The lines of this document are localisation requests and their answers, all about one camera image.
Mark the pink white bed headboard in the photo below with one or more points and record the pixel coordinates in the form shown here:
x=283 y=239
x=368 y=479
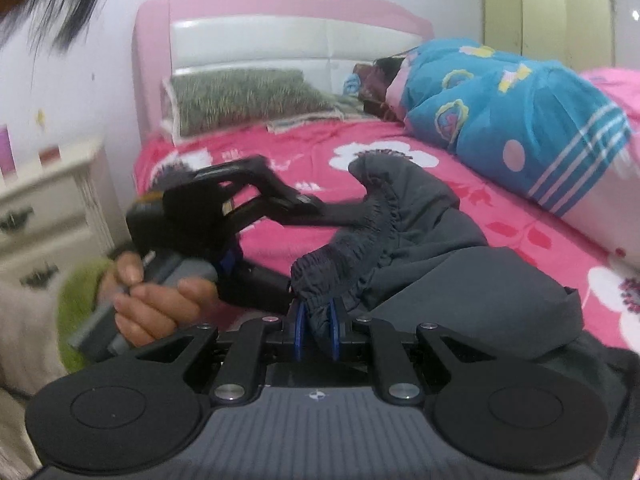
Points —
x=250 y=35

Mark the cream wardrobe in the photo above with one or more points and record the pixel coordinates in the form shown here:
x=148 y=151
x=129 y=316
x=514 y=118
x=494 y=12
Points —
x=545 y=15

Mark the person's left forearm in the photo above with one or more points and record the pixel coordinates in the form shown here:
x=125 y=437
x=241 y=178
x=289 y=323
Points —
x=75 y=300

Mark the pink floral bed sheet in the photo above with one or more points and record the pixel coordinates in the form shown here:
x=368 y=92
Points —
x=300 y=160

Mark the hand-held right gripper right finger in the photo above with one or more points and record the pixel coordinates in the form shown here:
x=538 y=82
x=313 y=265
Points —
x=334 y=332

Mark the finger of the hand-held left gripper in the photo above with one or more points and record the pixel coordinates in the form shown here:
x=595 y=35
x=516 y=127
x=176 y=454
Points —
x=255 y=287
x=295 y=205

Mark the green patterned pillow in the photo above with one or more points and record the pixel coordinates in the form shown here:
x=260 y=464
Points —
x=240 y=95

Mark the blue pink floral quilt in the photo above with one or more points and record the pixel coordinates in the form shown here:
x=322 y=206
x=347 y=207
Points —
x=525 y=110

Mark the white nightstand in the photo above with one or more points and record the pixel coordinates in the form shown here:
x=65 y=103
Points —
x=50 y=195

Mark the blue white cloth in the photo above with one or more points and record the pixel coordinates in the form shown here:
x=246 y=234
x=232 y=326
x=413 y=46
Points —
x=352 y=83

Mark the person's left hand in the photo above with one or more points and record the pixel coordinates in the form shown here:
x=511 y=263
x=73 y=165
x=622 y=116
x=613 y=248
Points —
x=145 y=310

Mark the dark grey pants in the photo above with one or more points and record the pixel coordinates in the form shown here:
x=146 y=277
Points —
x=450 y=260

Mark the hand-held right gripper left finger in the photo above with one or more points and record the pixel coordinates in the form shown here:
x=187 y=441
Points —
x=298 y=332

